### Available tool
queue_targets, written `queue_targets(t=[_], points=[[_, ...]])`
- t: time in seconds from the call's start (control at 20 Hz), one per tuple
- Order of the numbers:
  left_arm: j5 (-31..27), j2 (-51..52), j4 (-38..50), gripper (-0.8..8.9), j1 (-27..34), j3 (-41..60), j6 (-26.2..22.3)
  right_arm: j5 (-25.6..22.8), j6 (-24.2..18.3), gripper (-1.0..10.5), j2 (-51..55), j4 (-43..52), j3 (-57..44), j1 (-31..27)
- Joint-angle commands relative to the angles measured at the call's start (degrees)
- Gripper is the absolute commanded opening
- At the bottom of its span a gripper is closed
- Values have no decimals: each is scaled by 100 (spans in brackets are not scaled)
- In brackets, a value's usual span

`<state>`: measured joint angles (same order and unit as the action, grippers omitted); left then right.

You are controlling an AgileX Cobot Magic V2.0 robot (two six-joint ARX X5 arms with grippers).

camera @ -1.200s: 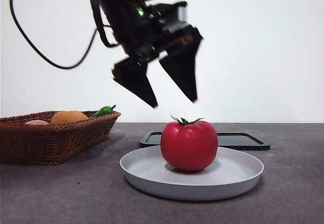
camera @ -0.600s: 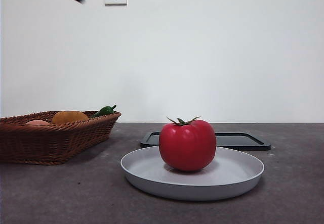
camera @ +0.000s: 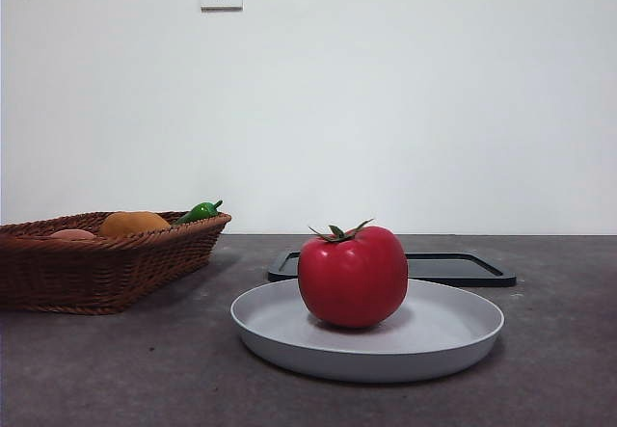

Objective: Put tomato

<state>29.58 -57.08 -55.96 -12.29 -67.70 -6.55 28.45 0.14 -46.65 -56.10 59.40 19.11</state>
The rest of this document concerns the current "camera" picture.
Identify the pinkish orange vegetable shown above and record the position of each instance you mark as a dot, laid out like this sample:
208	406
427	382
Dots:
72	235

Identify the brown wicker basket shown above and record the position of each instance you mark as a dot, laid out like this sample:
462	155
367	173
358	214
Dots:
96	275

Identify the red tomato with green stem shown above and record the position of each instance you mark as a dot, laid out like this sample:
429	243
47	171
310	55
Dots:
354	282

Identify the black flat tray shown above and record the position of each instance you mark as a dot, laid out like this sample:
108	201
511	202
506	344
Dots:
458	268

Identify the pale grey round plate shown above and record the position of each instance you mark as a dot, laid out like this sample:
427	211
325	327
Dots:
270	323

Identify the orange round fruit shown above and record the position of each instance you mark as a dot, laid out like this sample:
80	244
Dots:
132	223

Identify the green chili pepper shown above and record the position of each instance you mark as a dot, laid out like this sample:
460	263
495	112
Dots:
196	212

